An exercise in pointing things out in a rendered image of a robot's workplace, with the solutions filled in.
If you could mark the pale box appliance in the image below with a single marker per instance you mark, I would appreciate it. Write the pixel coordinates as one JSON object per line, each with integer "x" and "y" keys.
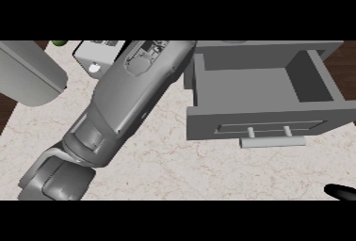
{"x": 94, "y": 55}

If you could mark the grey open drawer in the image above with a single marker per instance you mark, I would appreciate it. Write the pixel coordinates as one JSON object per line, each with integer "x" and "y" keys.
{"x": 249, "y": 86}

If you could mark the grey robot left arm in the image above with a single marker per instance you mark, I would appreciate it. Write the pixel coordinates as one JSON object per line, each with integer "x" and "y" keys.
{"x": 119, "y": 100}

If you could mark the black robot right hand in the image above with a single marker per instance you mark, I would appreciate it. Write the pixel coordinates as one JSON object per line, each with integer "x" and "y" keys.
{"x": 342, "y": 192}

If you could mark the green round object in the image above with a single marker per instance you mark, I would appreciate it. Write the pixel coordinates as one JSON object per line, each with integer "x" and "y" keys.
{"x": 59, "y": 43}

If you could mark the grey drawer front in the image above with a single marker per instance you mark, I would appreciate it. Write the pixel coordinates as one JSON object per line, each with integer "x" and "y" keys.
{"x": 203, "y": 124}

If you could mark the grey rounded appliance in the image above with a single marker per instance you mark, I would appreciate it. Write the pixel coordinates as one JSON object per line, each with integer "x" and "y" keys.
{"x": 25, "y": 73}

